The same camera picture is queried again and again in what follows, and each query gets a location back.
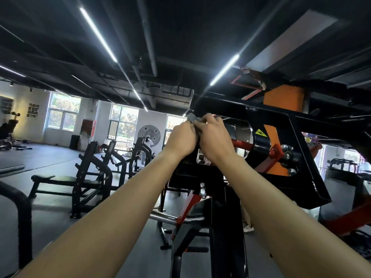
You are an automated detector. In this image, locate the short ceiling light strip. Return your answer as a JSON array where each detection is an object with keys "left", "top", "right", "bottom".
[
  {"left": 209, "top": 54, "right": 240, "bottom": 86},
  {"left": 133, "top": 89, "right": 148, "bottom": 112},
  {"left": 0, "top": 65, "right": 26, "bottom": 77}
]

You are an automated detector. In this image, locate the black weight bench rack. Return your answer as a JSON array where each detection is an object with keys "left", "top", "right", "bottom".
[
  {"left": 100, "top": 140, "right": 128, "bottom": 190},
  {"left": 127, "top": 137, "right": 153, "bottom": 179},
  {"left": 28, "top": 141, "right": 113, "bottom": 219}
]

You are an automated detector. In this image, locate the person's left forearm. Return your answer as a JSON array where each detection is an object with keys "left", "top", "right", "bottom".
[{"left": 16, "top": 147, "right": 189, "bottom": 278}]

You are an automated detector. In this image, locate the long ceiling light strip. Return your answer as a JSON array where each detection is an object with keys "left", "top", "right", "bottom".
[{"left": 79, "top": 6, "right": 118, "bottom": 63}]

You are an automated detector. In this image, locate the dark wall picture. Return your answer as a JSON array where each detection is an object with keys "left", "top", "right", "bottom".
[{"left": 0, "top": 96, "right": 14, "bottom": 114}]

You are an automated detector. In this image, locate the black adjustable bench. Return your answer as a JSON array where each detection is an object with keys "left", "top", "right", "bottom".
[{"left": 0, "top": 112, "right": 21, "bottom": 151}]

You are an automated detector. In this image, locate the chrome barbell bar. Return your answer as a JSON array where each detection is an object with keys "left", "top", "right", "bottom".
[{"left": 149, "top": 210, "right": 178, "bottom": 225}]

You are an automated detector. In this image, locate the black ceiling pipe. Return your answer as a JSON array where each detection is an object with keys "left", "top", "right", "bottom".
[{"left": 136, "top": 0, "right": 159, "bottom": 77}]

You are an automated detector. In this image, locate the person's right hand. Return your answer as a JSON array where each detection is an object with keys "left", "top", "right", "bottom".
[{"left": 199, "top": 113, "right": 238, "bottom": 165}]

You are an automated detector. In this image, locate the red fire cabinet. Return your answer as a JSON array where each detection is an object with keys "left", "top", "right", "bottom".
[{"left": 81, "top": 119, "right": 96, "bottom": 135}]

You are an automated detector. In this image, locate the window with white frame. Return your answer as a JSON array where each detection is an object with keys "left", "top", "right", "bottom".
[
  {"left": 46, "top": 92, "right": 82, "bottom": 132},
  {"left": 165, "top": 115, "right": 186, "bottom": 148},
  {"left": 108, "top": 104, "right": 139, "bottom": 149}
]

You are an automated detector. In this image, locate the person's right forearm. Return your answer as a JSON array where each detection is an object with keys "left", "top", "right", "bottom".
[{"left": 213, "top": 155, "right": 352, "bottom": 278}]

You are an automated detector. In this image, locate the black and red gym machine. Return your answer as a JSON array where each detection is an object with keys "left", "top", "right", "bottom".
[{"left": 149, "top": 84, "right": 371, "bottom": 278}]

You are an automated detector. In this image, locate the black machine with red beam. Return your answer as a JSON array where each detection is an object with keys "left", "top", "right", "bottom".
[{"left": 318, "top": 158, "right": 371, "bottom": 238}]

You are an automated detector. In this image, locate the black padded rail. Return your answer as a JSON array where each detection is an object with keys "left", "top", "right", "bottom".
[{"left": 0, "top": 181, "right": 33, "bottom": 270}]

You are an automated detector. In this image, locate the person's left hand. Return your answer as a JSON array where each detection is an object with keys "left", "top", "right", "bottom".
[{"left": 163, "top": 120, "right": 201, "bottom": 157}]

